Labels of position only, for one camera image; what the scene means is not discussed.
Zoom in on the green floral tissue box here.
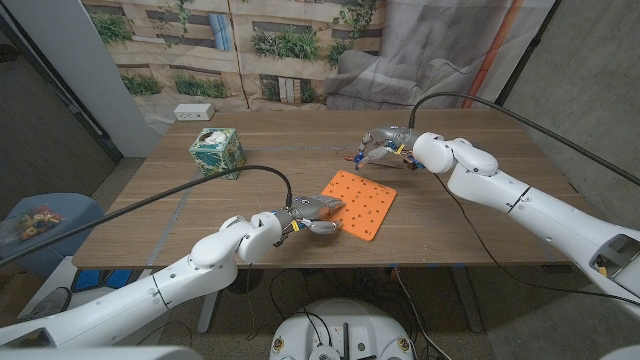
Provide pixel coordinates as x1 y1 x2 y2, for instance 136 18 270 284
188 126 247 180

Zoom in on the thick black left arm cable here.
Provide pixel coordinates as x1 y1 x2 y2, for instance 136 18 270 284
0 164 294 269

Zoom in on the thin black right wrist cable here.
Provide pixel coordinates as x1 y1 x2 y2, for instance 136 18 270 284
432 171 640 308

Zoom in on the grey shoe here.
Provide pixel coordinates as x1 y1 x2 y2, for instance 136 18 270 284
19 286 74 321

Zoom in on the white floor cable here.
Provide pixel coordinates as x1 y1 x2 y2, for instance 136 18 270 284
393 267 444 360

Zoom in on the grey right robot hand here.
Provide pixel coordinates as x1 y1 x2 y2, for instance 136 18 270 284
353 125 419 171

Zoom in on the white power strip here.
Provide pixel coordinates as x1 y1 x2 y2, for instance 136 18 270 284
173 102 216 122

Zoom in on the printed fabric backdrop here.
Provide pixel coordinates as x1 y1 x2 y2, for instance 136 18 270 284
82 0 557 134

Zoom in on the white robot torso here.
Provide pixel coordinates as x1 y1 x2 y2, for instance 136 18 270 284
269 297 415 360

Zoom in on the blue bin with items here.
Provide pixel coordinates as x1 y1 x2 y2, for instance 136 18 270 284
0 192 105 279

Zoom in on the white table leg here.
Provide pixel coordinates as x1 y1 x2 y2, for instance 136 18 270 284
197 292 221 334

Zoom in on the grey table leg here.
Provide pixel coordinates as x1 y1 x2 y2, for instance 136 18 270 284
452 265 484 334

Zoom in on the black round disc under table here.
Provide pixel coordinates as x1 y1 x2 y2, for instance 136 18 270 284
232 268 264 294

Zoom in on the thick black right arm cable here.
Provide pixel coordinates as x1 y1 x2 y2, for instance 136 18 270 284
408 91 640 187

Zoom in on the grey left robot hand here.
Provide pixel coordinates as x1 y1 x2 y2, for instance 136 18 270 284
284 193 347 236

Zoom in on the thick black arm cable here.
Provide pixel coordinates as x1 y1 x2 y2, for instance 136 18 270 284
0 164 294 269
408 91 640 187

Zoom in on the orange square pegboard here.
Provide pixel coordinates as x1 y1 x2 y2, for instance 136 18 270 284
319 169 398 243

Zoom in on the clear bag of colourful toys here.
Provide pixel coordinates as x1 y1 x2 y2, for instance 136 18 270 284
0 203 66 246

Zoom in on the white base with blue panels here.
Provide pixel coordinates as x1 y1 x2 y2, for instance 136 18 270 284
19 255 151 321

